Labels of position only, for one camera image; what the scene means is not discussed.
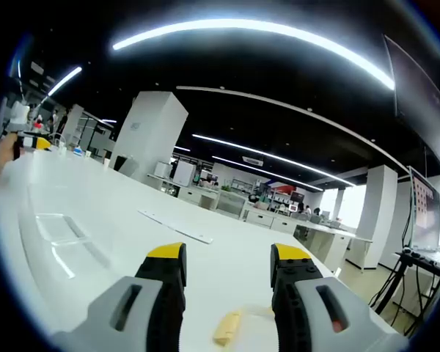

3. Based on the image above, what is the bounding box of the short ceiling light strip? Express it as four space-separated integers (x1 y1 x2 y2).
46 65 83 98

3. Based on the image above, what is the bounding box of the black monitor stand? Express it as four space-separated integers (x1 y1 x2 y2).
368 248 440 337

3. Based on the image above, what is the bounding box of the long ceiling light strip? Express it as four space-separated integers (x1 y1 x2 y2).
111 18 395 91

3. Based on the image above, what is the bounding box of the row of white cabinets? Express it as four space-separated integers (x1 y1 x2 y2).
175 183 318 235

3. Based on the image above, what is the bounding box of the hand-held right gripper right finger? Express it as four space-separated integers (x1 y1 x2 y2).
270 242 408 352

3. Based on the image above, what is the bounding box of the white metal strip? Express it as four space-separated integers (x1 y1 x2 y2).
137 208 214 245

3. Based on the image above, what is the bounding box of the clear plastic storage box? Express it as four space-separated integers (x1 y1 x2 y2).
16 210 113 320

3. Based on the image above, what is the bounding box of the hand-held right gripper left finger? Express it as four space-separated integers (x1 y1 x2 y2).
53 241 188 352

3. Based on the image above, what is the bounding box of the large dark hanging screen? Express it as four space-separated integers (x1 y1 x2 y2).
384 34 440 183

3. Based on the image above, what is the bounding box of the computer monitor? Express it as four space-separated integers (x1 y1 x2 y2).
408 166 440 251

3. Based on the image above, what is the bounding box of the white box appliance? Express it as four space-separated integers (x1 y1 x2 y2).
172 161 197 188

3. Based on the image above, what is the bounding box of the white office desk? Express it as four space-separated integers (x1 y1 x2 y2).
292 219 374 273

